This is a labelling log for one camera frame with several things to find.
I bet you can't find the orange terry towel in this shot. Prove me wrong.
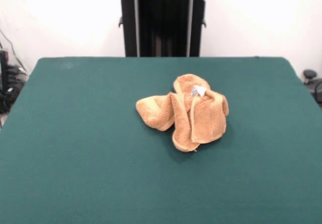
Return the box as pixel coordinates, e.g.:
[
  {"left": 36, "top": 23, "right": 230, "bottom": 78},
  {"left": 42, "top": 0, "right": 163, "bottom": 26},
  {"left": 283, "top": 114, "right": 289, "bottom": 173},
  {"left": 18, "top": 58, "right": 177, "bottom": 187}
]
[{"left": 135, "top": 73, "right": 230, "bottom": 152}]

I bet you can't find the dark green table cloth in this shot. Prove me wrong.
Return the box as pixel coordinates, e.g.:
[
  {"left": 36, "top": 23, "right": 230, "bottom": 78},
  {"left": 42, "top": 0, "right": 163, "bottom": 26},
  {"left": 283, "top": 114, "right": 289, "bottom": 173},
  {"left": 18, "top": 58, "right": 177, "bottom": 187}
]
[{"left": 0, "top": 56, "right": 322, "bottom": 224}]

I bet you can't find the black office chair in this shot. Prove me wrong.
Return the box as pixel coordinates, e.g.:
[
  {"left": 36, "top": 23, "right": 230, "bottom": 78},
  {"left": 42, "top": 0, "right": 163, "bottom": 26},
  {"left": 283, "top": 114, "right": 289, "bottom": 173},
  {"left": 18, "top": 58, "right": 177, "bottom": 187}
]
[{"left": 302, "top": 69, "right": 322, "bottom": 102}]

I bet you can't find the black electronic box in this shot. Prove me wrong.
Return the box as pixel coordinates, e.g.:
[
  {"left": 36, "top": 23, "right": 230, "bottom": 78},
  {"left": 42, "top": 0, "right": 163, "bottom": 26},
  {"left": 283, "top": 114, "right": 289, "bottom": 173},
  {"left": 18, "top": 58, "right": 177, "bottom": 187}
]
[{"left": 0, "top": 49, "right": 10, "bottom": 83}]

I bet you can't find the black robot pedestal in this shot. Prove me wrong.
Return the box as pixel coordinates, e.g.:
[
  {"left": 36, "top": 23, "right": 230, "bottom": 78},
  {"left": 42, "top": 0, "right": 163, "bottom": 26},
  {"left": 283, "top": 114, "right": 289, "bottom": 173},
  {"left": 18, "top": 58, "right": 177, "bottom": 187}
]
[{"left": 110, "top": 0, "right": 217, "bottom": 57}]

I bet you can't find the black cable tangle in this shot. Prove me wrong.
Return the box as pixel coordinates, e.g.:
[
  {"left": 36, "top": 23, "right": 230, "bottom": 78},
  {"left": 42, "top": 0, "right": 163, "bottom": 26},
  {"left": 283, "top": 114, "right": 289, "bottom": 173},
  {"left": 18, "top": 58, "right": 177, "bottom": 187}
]
[{"left": 0, "top": 29, "right": 30, "bottom": 114}]

